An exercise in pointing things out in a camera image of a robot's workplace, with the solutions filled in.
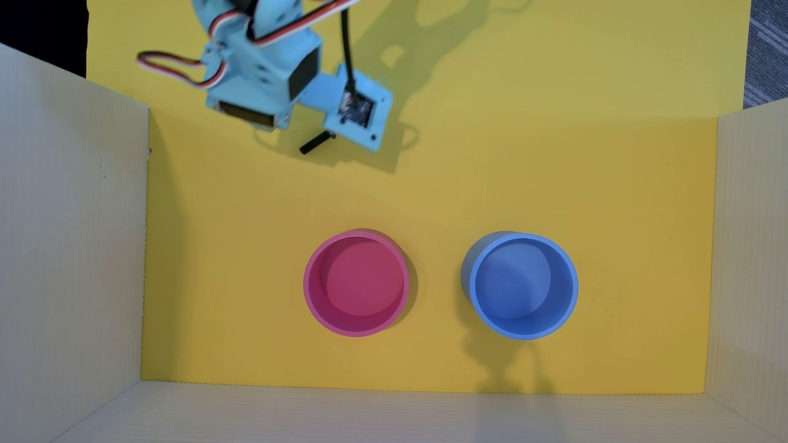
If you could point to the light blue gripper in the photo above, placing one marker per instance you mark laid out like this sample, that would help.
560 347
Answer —
245 113

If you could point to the black bolt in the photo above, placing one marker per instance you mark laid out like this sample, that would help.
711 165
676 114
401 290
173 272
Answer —
315 143

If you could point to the light blue robot arm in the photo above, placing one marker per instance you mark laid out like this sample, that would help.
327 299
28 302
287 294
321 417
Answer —
277 15

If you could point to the beige cardboard box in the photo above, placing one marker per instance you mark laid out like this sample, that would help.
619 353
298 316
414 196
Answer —
61 246

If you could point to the pink round cup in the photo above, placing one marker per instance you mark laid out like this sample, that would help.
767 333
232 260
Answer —
357 283

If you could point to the yellow paper sheet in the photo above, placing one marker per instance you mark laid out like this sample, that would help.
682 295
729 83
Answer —
554 154

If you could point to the blue round cup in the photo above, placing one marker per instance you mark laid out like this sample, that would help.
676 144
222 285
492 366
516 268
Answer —
517 283

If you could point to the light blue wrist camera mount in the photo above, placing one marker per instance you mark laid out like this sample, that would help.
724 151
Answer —
320 92

